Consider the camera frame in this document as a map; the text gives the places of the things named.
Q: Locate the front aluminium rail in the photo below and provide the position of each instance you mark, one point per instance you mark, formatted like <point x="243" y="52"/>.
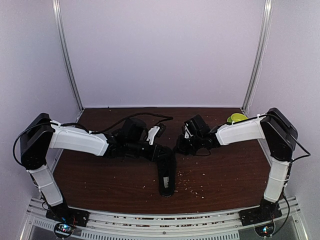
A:
<point x="217" y="225"/>

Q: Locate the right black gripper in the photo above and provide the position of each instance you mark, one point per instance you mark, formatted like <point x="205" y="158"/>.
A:
<point x="180" y="148"/>

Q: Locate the right aluminium frame post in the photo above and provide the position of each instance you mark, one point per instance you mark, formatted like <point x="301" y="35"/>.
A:
<point x="261" y="47"/>

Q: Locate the black sneaker shoe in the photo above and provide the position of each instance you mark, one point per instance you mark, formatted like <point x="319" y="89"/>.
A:
<point x="166" y="167"/>

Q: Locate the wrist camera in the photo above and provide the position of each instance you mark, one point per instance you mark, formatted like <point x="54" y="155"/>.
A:
<point x="188" y="130"/>
<point x="155" y="132"/>

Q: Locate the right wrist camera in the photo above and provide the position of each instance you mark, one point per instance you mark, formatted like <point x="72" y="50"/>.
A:
<point x="188" y="130"/>

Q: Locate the aluminium frame post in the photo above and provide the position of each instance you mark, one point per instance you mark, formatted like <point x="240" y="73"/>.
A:
<point x="65" y="53"/>
<point x="261" y="47"/>

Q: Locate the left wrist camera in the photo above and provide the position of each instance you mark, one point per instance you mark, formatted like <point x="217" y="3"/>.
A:
<point x="155" y="132"/>

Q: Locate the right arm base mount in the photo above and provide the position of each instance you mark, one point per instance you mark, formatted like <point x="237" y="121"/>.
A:
<point x="260" y="220"/>

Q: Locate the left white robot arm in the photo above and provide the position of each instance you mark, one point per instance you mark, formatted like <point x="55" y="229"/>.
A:
<point x="43" y="134"/>

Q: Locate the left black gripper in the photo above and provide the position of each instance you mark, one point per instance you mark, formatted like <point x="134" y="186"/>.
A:
<point x="152" y="157"/>

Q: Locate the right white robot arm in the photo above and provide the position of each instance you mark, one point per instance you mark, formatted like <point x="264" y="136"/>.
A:
<point x="273" y="127"/>

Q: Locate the left aluminium frame post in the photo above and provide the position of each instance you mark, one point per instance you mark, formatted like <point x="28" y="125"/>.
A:
<point x="65" y="53"/>

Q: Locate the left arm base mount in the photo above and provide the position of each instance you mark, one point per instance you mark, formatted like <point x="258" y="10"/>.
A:
<point x="66" y="226"/>

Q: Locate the green bowl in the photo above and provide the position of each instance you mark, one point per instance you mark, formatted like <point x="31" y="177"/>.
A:
<point x="236" y="117"/>

